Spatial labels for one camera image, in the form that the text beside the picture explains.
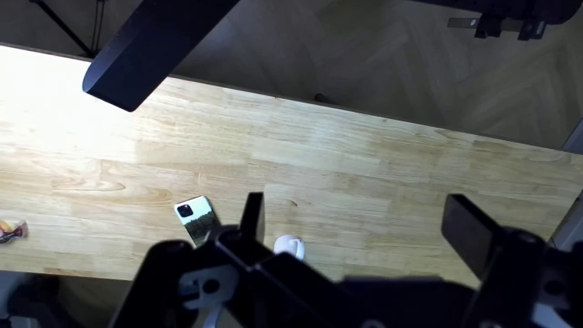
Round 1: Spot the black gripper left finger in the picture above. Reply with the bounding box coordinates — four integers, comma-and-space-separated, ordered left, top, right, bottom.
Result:
237, 192, 268, 248

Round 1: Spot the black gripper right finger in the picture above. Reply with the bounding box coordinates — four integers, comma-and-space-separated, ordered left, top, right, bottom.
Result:
441, 194, 507, 281

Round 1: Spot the white ceramic mug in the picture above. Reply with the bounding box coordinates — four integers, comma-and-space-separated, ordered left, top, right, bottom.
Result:
272, 234, 308, 263

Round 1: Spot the small orange snack item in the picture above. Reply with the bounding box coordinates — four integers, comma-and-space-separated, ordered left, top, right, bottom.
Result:
0, 217, 31, 247

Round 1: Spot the metal bracket with black clamps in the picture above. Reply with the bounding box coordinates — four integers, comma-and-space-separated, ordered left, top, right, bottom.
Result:
447, 15, 549, 43

